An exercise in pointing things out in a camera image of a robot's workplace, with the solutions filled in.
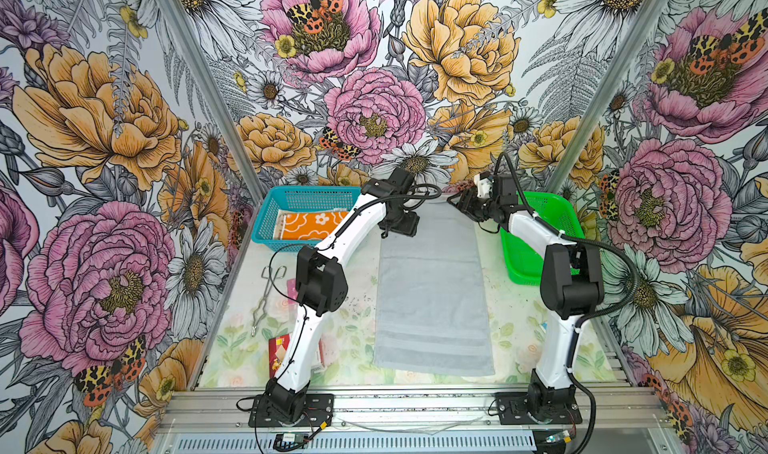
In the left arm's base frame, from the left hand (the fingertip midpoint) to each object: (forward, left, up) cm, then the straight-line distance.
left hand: (401, 236), depth 92 cm
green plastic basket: (+16, -56, -7) cm, 58 cm away
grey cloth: (-18, -9, -15) cm, 25 cm away
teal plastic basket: (+23, +45, -7) cm, 51 cm away
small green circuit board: (-48, +27, -14) cm, 57 cm away
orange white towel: (+14, +33, -11) cm, 38 cm away
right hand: (+10, -17, +1) cm, 19 cm away
